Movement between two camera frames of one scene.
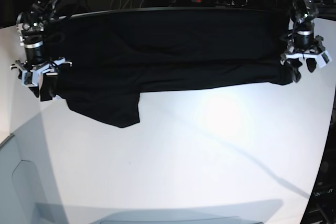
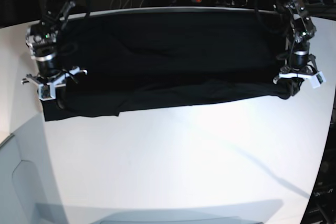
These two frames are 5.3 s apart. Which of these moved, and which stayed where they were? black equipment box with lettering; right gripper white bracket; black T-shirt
Moved: black T-shirt; right gripper white bracket
Stayed: black equipment box with lettering
